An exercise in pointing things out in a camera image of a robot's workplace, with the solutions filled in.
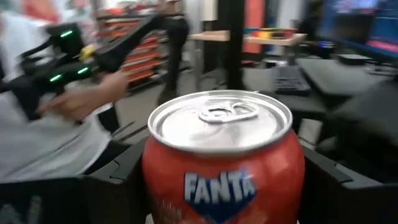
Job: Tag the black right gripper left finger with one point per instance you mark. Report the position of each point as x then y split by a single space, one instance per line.
62 202

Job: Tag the black keyboard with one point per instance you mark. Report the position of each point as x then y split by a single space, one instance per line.
290 81

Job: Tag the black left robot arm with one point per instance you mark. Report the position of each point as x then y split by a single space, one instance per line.
367 124

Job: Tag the computer monitor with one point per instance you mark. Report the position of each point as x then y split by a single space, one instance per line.
357 25

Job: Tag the black desk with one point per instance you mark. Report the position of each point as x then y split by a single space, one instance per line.
335 77

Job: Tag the orange panel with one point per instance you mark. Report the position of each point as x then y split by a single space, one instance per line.
253 25

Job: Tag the red shelving rack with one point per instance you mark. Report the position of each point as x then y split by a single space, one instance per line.
140 62

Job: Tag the person's hand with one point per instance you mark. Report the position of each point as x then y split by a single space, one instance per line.
81 99

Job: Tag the light wooden table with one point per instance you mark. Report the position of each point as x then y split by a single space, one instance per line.
211 35

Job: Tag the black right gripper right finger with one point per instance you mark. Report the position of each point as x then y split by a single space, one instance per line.
348 205

